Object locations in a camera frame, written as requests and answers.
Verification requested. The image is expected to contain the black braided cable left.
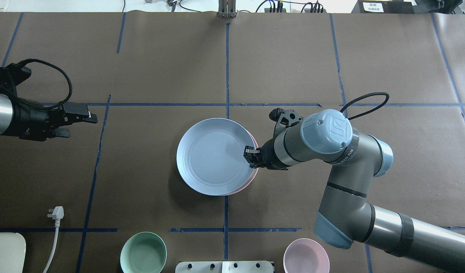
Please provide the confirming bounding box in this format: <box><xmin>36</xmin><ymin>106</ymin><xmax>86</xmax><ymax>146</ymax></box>
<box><xmin>0</xmin><ymin>59</ymin><xmax>73</xmax><ymax>111</ymax></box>

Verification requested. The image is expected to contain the white toaster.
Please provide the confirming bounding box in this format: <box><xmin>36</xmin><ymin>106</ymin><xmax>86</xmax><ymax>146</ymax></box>
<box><xmin>0</xmin><ymin>232</ymin><xmax>26</xmax><ymax>273</ymax></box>

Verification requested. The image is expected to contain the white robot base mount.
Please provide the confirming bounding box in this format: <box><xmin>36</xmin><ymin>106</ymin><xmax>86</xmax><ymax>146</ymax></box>
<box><xmin>175</xmin><ymin>260</ymin><xmax>275</xmax><ymax>273</ymax></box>

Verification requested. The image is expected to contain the black box with label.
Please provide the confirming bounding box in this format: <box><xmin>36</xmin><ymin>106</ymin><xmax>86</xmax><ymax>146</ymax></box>
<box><xmin>351</xmin><ymin>0</ymin><xmax>415</xmax><ymax>14</ymax></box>

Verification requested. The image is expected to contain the light blue plate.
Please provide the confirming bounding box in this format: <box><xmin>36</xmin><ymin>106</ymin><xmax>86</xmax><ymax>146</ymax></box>
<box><xmin>176</xmin><ymin>118</ymin><xmax>254</xmax><ymax>196</ymax></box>

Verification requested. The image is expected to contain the grey camera stand post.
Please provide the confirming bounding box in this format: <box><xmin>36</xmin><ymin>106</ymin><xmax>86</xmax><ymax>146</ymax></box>
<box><xmin>218</xmin><ymin>0</ymin><xmax>237</xmax><ymax>18</ymax></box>

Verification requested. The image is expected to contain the pink plate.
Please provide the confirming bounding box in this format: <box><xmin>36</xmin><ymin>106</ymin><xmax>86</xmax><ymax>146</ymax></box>
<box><xmin>223</xmin><ymin>131</ymin><xmax>258</xmax><ymax>196</ymax></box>

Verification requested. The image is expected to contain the black braided cable right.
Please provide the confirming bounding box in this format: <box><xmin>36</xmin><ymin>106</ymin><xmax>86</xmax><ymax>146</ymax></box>
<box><xmin>339</xmin><ymin>92</ymin><xmax>390</xmax><ymax>121</ymax></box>

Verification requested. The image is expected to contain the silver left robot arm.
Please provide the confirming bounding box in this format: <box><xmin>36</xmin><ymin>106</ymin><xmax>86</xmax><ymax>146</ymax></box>
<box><xmin>0</xmin><ymin>93</ymin><xmax>259</xmax><ymax>158</ymax></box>

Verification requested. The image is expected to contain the pink bowl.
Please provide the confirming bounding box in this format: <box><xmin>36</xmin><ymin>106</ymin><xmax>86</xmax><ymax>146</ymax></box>
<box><xmin>283</xmin><ymin>238</ymin><xmax>331</xmax><ymax>273</ymax></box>

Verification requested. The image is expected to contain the black braided cable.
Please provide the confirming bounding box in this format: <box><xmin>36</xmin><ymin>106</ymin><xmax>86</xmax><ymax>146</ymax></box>
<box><xmin>339</xmin><ymin>92</ymin><xmax>390</xmax><ymax>121</ymax></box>
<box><xmin>0</xmin><ymin>59</ymin><xmax>73</xmax><ymax>111</ymax></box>

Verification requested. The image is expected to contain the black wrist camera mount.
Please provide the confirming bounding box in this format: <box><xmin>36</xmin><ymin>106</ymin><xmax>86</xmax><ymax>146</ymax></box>
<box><xmin>269</xmin><ymin>108</ymin><xmax>303</xmax><ymax>135</ymax></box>

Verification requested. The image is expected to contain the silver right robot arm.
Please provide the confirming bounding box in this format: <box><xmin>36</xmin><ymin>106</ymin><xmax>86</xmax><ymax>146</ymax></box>
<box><xmin>63</xmin><ymin>105</ymin><xmax>465</xmax><ymax>273</ymax></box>

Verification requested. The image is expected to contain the white power cable with plug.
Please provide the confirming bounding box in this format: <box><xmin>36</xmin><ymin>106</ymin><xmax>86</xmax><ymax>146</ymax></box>
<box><xmin>43</xmin><ymin>206</ymin><xmax>64</xmax><ymax>273</ymax></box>

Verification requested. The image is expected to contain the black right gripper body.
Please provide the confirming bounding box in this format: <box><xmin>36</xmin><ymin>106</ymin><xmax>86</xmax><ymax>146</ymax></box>
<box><xmin>255</xmin><ymin>139</ymin><xmax>288</xmax><ymax>171</ymax></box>

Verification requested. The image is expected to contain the mint green bowl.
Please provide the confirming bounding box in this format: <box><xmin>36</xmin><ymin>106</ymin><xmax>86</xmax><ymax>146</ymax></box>
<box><xmin>120</xmin><ymin>232</ymin><xmax>167</xmax><ymax>273</ymax></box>

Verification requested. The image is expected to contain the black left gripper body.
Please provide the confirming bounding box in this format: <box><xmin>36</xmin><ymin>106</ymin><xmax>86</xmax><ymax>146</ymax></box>
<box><xmin>13</xmin><ymin>101</ymin><xmax>71</xmax><ymax>141</ymax></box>

